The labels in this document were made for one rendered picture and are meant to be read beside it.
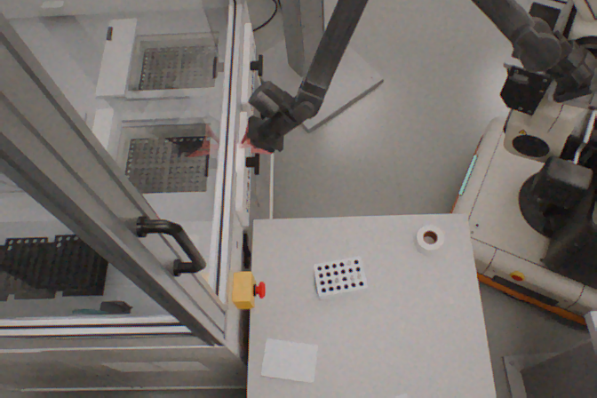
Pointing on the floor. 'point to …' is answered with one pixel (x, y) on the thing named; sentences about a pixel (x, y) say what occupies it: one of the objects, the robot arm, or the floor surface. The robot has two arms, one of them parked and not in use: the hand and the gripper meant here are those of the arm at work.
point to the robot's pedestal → (556, 370)
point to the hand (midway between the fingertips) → (247, 147)
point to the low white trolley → (371, 309)
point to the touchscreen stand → (311, 37)
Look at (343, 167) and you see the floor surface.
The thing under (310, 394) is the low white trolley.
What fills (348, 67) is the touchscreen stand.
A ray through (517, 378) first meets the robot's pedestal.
